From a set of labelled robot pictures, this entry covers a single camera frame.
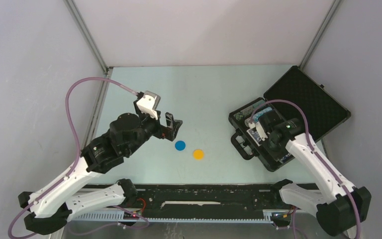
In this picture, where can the blue disc chip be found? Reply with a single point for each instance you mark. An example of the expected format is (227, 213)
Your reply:
(180, 145)

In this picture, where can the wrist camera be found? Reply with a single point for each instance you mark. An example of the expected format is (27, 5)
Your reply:
(148, 103)
(259, 129)

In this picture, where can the green chip row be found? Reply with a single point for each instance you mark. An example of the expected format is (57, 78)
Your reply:
(244, 113)

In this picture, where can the blue card deck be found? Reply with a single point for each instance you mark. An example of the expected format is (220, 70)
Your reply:
(252, 132)

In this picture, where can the black poker case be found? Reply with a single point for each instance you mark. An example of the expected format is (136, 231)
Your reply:
(295, 96)

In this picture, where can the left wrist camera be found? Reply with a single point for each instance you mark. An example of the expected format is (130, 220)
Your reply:
(148, 103)

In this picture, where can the yellow disc chip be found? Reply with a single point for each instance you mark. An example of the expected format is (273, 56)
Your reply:
(198, 154)

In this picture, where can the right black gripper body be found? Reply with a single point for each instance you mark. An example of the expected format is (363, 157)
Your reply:
(271, 145)

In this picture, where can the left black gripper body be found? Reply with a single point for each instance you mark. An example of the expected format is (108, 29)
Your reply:
(153, 127)

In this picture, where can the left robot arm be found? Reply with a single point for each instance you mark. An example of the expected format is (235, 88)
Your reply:
(52, 207)

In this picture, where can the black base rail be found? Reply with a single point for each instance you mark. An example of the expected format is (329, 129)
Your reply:
(208, 201)

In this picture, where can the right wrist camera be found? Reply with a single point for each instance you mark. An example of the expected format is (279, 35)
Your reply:
(259, 129)

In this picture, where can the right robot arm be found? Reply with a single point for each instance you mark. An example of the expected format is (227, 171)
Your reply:
(339, 205)

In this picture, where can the blue chip row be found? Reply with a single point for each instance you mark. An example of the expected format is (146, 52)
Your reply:
(255, 117)

